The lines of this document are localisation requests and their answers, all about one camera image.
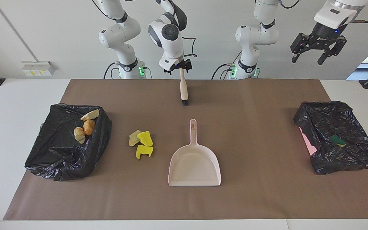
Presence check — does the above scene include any black left base cable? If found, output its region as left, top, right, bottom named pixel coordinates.
left=212, top=51, right=243, bottom=80

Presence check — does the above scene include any sliced bread piece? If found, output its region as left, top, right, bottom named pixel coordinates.
left=80, top=109, right=100, bottom=121

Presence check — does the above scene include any black right base cable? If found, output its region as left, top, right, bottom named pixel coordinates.
left=103, top=62, right=120, bottom=79

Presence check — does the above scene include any notched yellow sponge piece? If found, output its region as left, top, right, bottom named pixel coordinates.
left=136, top=145, right=154, bottom=160

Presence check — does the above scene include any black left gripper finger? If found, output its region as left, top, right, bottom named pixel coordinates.
left=290, top=32, right=314, bottom=63
left=318, top=35, right=347, bottom=65

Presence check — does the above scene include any white wall outlet box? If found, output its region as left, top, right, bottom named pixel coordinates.
left=21, top=61, right=56, bottom=77

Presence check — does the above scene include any pink plastic dustpan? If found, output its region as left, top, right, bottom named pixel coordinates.
left=168, top=119, right=222, bottom=187

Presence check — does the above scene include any tan worn sponge piece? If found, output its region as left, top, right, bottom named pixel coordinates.
left=129, top=130, right=142, bottom=147

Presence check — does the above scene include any striped croissant bread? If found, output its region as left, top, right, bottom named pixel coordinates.
left=74, top=127, right=86, bottom=144

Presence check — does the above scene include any brown paper table mat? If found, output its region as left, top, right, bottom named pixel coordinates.
left=3, top=79, right=368, bottom=221

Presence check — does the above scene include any beige handled hand brush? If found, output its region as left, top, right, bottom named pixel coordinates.
left=179, top=69, right=189, bottom=106

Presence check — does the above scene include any pink plastic bin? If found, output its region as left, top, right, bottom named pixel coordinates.
left=300, top=127, right=317, bottom=156

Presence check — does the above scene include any yellow sponge green backed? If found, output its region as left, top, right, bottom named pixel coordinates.
left=137, top=131, right=154, bottom=147

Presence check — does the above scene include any black base cable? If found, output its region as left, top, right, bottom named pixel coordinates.
left=212, top=51, right=243, bottom=80
left=103, top=62, right=120, bottom=79

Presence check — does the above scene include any right black bag bin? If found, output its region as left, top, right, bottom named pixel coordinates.
left=294, top=101, right=368, bottom=175

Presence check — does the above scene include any brown bread roll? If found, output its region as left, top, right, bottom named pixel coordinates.
left=83, top=119, right=96, bottom=136

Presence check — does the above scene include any black bag covered bin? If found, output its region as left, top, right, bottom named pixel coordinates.
left=25, top=103, right=112, bottom=181

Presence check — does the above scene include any green and yellow sponge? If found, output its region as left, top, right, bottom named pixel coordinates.
left=328, top=134, right=347, bottom=148

